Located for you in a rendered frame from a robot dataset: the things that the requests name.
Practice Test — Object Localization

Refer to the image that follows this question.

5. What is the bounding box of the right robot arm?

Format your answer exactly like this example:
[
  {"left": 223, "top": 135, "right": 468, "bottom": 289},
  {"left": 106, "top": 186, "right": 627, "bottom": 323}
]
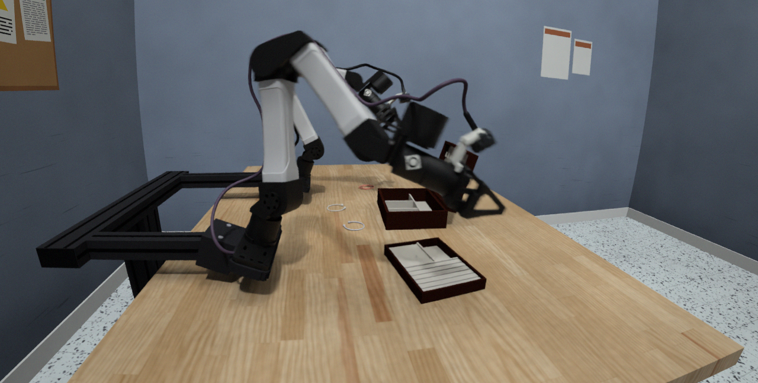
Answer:
[{"left": 232, "top": 31, "right": 447, "bottom": 271}]

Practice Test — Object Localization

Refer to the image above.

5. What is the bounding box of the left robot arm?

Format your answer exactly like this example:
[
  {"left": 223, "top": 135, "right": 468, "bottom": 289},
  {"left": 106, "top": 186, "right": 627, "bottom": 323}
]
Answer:
[{"left": 292, "top": 69, "right": 392, "bottom": 187}]

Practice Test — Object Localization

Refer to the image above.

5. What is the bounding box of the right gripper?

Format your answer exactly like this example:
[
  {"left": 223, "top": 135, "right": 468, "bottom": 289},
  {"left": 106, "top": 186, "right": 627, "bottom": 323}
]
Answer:
[{"left": 416, "top": 127, "right": 504, "bottom": 218}]

